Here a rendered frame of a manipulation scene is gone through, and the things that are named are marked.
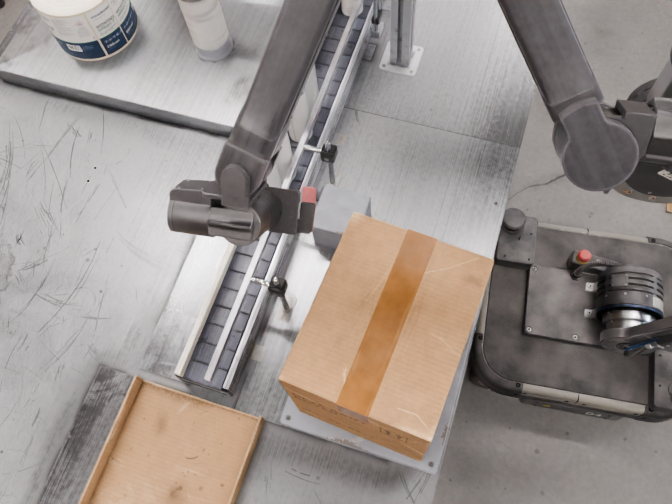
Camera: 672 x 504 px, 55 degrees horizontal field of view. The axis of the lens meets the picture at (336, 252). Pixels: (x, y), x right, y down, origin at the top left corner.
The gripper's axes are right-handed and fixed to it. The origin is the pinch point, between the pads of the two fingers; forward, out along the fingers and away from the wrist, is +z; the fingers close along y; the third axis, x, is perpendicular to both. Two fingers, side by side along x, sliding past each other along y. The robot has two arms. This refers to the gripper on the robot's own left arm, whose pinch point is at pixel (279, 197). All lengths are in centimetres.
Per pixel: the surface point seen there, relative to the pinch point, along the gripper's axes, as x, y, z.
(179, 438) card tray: 49, 17, 4
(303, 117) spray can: -9.8, 4.9, 34.4
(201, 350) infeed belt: 33.6, 15.9, 10.1
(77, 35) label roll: -22, 60, 43
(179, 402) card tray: 43.9, 19.0, 7.6
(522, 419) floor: 79, -59, 89
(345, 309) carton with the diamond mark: 15.0, -12.9, -5.0
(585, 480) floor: 90, -78, 80
